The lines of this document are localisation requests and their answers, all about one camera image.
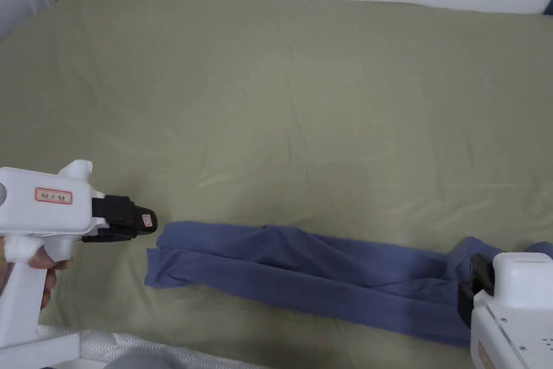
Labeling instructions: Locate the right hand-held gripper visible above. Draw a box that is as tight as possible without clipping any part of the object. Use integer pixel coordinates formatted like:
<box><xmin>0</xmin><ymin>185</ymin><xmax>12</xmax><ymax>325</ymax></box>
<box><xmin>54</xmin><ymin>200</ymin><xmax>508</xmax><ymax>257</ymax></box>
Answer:
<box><xmin>457</xmin><ymin>252</ymin><xmax>553</xmax><ymax>369</ymax></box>

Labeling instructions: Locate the bed with pale green sheet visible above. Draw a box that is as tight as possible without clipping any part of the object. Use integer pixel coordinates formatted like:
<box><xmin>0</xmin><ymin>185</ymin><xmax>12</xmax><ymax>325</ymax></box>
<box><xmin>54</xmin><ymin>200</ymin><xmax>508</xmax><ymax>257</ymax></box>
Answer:
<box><xmin>0</xmin><ymin>0</ymin><xmax>553</xmax><ymax>369</ymax></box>

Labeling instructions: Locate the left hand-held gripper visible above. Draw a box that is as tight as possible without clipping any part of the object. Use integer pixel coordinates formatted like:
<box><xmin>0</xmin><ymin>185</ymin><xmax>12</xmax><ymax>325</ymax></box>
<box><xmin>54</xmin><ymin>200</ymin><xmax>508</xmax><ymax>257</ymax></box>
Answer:
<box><xmin>0</xmin><ymin>160</ymin><xmax>158</xmax><ymax>369</ymax></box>

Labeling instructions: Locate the blue garment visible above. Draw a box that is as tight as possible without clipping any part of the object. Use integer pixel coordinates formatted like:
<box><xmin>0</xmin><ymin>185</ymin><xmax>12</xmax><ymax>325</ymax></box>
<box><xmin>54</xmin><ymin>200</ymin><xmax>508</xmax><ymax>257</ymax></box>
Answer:
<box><xmin>144</xmin><ymin>221</ymin><xmax>553</xmax><ymax>349</ymax></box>

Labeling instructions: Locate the person's left hand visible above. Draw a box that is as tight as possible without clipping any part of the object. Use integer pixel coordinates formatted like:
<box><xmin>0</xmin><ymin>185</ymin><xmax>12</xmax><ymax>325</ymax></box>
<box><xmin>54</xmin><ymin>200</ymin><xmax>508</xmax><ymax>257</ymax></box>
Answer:
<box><xmin>0</xmin><ymin>234</ymin><xmax>73</xmax><ymax>311</ymax></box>

